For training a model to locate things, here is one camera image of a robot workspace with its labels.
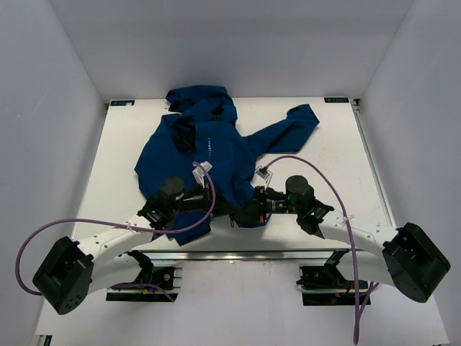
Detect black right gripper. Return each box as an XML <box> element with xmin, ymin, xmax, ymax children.
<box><xmin>233</xmin><ymin>185</ymin><xmax>301</xmax><ymax>222</ymax></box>

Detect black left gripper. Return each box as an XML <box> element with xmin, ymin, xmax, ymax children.
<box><xmin>170</xmin><ymin>182</ymin><xmax>238</xmax><ymax>218</ymax></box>

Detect blue zip-up jacket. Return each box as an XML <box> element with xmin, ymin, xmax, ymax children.
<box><xmin>134</xmin><ymin>84</ymin><xmax>321</xmax><ymax>247</ymax></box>

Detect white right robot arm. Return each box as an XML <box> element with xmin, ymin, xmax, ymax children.
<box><xmin>230</xmin><ymin>175</ymin><xmax>451</xmax><ymax>303</ymax></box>

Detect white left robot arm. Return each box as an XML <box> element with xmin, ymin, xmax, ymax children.
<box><xmin>32</xmin><ymin>177</ymin><xmax>238</xmax><ymax>315</ymax></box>

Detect left blue table label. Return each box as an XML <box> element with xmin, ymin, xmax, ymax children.
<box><xmin>109</xmin><ymin>99</ymin><xmax>135</xmax><ymax>107</ymax></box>

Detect blue table label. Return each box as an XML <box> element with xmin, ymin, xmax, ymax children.
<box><xmin>109</xmin><ymin>99</ymin><xmax>135</xmax><ymax>107</ymax></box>
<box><xmin>323</xmin><ymin>97</ymin><xmax>349</xmax><ymax>103</ymax></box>

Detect right blue table label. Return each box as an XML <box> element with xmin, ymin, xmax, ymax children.
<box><xmin>323</xmin><ymin>97</ymin><xmax>349</xmax><ymax>103</ymax></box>

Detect aluminium table front rail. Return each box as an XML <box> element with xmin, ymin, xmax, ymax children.
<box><xmin>142</xmin><ymin>249</ymin><xmax>339</xmax><ymax>262</ymax></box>

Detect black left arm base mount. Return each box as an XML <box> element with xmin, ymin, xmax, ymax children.
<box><xmin>106</xmin><ymin>250</ymin><xmax>182</xmax><ymax>303</ymax></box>

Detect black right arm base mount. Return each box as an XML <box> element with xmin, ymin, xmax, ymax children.
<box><xmin>296</xmin><ymin>249</ymin><xmax>355</xmax><ymax>306</ymax></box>

